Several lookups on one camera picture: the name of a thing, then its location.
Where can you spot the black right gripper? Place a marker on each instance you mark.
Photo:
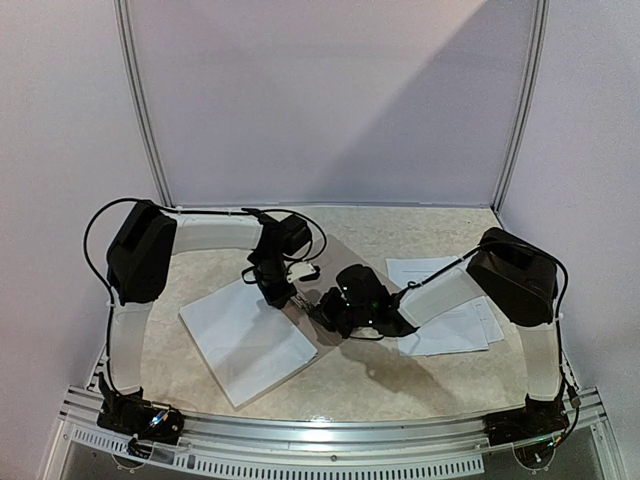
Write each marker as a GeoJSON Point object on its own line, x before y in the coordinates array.
{"type": "Point", "coordinates": [329, 312]}

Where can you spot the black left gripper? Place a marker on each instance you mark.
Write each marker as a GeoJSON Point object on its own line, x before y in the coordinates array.
{"type": "Point", "coordinates": [275, 300]}

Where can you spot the brown paper folder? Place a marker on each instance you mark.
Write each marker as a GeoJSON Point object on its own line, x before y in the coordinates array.
{"type": "Point", "coordinates": [370, 303]}

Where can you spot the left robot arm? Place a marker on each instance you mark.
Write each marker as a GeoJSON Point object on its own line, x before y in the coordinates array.
{"type": "Point", "coordinates": [139, 257]}

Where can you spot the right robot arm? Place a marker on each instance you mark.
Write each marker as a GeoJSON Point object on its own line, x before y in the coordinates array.
{"type": "Point", "coordinates": [526, 283]}

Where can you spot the metal folder clip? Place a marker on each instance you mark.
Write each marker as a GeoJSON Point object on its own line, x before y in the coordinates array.
{"type": "Point", "coordinates": [303, 304]}

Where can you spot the stack of printed papers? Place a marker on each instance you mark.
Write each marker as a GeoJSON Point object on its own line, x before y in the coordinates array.
{"type": "Point", "coordinates": [469, 327]}

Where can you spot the aluminium front rail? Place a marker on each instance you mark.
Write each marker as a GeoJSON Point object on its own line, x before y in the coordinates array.
{"type": "Point", "coordinates": [465, 432]}

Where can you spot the perforated white cable tray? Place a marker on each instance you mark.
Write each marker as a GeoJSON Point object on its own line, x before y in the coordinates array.
{"type": "Point", "coordinates": [93, 454]}

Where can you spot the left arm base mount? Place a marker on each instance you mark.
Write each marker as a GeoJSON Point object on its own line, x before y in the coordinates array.
{"type": "Point", "coordinates": [133, 415]}

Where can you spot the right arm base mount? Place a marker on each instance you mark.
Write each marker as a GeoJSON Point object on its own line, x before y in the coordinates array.
{"type": "Point", "coordinates": [536, 419]}

